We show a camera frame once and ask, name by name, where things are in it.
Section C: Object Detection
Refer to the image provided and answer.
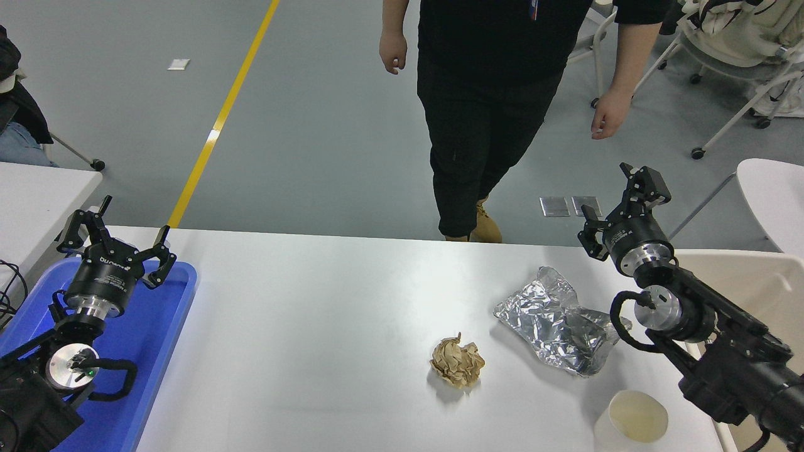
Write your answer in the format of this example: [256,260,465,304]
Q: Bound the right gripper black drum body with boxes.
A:
[600,210,673,272]

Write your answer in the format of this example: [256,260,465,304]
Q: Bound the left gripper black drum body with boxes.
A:
[65,244,148,307]

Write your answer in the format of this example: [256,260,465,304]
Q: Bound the silver foil tray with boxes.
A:
[493,266,633,378]

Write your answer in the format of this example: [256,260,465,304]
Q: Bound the tan paper ball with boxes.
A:
[430,333,487,390]

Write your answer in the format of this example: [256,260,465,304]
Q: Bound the white paper cup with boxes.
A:
[594,390,670,452]

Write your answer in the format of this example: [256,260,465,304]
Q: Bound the standing person's left hand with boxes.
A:
[590,88,634,141]

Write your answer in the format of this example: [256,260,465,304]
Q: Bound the standing person's right hand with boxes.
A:
[379,33,409,76]

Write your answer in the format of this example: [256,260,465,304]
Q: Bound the white side table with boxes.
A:
[0,161,104,293]

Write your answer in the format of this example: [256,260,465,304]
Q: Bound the grey wheeled chair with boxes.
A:
[44,129,106,172]

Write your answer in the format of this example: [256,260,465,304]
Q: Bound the blue plastic tray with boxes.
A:
[0,256,199,452]

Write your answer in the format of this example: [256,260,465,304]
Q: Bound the empty grey white-framed chair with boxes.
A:
[568,0,619,109]

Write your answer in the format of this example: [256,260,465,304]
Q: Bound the white rounded table with leg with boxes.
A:
[669,158,804,259]

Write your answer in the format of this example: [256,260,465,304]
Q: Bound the seated person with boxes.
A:
[0,25,58,168]

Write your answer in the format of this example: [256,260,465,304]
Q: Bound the large pale plastic bin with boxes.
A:
[672,249,804,452]

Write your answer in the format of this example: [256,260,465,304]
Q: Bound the yellow floor tape line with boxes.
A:
[166,0,281,228]

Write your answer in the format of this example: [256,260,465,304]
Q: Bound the white-framed chair holding jacket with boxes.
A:
[634,0,804,159]

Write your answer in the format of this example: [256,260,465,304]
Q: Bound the standing person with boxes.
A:
[379,0,671,244]

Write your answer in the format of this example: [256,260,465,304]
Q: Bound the white patterned cloth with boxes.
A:
[751,60,804,119]

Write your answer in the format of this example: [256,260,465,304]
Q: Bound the cream jacket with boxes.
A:
[682,0,804,68]

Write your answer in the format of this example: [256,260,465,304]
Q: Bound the black cable loop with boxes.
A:
[0,259,30,330]

